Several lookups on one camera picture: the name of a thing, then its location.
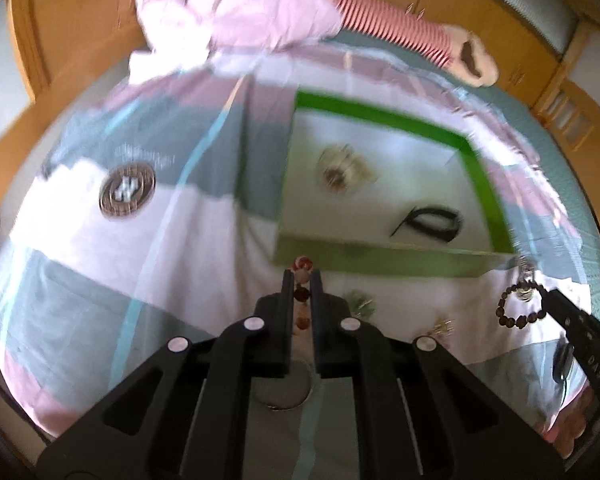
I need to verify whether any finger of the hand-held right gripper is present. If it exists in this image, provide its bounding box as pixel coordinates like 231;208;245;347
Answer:
542;287;593;343

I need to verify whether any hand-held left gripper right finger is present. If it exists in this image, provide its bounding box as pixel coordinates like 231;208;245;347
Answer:
310;269;566;480

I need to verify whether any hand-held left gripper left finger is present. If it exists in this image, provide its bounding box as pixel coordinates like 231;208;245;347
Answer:
37;269;296;480

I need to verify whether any red bead bracelet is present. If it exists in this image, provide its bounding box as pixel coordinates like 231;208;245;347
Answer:
291;255;315;336

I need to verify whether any green crystal bracelet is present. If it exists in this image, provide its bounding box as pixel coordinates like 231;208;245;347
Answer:
342;290;377;318

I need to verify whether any dark brown bead bracelet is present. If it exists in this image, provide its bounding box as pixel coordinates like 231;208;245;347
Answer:
496;281;548;329

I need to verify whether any silver bangle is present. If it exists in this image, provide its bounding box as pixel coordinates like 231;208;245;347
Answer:
265;360;315;412

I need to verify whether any green cardboard box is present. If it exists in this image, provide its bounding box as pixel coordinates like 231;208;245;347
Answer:
272;89;516;281

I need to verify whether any white shell jewelry piece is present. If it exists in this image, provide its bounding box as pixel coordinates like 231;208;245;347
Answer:
317;144;381;193

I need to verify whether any plaid bed sheet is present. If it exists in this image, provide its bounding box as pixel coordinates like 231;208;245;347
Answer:
0;42;600;480

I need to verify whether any black wrist watch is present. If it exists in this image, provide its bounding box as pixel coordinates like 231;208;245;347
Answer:
390;205;465;244

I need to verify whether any wooden footboard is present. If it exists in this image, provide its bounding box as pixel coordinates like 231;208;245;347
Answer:
530;30;600;153

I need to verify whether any striped plush toy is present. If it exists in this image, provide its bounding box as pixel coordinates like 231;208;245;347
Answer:
334;0;499;87

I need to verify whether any pink pillow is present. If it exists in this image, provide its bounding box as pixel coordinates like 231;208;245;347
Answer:
129;0;342;86

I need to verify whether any wooden headboard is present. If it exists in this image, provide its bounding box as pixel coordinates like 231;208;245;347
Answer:
7;0;151;111

